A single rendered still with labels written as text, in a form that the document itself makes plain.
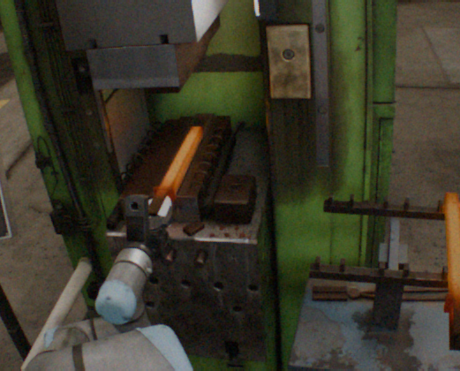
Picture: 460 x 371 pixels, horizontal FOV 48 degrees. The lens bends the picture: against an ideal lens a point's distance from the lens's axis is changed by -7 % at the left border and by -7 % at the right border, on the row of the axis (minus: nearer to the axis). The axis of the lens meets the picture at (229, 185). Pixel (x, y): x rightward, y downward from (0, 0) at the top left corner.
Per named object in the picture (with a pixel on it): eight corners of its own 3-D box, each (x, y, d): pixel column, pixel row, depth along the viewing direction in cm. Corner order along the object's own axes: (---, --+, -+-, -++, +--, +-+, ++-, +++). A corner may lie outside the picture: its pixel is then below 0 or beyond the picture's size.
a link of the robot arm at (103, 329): (101, 340, 115) (88, 305, 109) (151, 327, 117) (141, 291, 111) (107, 366, 108) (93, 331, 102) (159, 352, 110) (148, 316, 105)
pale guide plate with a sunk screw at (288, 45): (310, 98, 123) (307, 26, 113) (270, 98, 125) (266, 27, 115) (311, 94, 124) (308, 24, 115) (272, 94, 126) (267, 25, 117)
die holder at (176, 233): (267, 362, 150) (256, 241, 125) (139, 350, 157) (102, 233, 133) (288, 238, 195) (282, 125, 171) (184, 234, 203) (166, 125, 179)
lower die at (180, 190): (200, 223, 133) (196, 193, 128) (124, 219, 137) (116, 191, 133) (232, 138, 167) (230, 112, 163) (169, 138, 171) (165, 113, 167)
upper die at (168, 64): (180, 87, 114) (174, 44, 109) (94, 89, 118) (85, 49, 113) (220, 26, 148) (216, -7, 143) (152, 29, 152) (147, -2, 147)
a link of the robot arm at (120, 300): (98, 327, 103) (87, 295, 99) (116, 289, 112) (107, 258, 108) (136, 331, 101) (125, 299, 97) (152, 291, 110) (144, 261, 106)
